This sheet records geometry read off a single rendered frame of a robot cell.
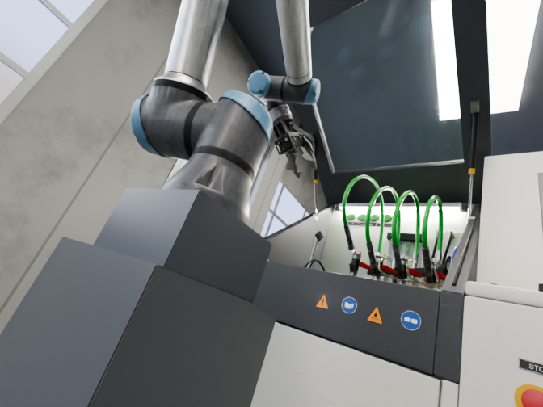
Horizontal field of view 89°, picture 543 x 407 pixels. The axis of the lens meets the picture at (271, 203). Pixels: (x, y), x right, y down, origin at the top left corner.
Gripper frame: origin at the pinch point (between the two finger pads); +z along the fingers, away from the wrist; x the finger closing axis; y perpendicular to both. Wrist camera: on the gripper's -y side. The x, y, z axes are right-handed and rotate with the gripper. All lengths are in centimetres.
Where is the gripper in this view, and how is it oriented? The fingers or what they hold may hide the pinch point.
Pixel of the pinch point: (307, 170)
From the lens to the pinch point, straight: 101.9
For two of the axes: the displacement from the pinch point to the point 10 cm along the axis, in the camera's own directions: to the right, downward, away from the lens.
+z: 3.8, 9.3, -0.4
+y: -6.3, 2.3, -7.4
